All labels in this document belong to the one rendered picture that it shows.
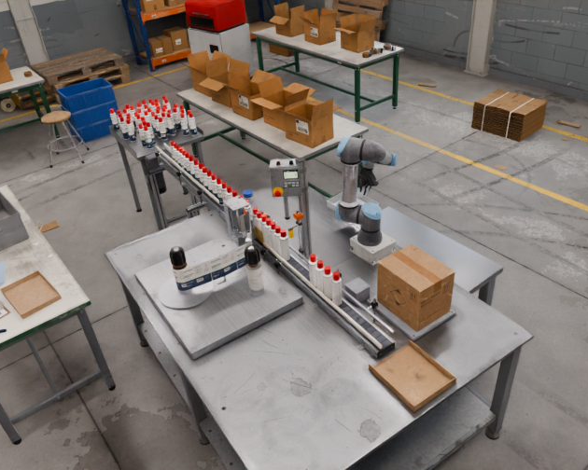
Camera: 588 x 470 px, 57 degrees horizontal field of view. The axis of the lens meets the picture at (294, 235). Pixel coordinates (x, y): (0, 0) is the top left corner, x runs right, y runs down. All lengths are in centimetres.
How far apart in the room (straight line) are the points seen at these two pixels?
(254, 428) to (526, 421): 180
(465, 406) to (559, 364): 90
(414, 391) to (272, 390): 65
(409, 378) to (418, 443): 62
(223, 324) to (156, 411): 106
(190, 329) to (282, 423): 73
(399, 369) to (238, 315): 88
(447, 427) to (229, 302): 138
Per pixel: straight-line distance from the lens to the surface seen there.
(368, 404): 253
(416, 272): 273
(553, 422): 369
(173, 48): 1009
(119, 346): 422
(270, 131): 505
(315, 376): 263
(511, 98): 701
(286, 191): 299
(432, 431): 322
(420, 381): 262
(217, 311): 293
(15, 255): 403
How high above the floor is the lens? 285
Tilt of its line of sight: 35 degrees down
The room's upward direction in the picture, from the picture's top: 5 degrees counter-clockwise
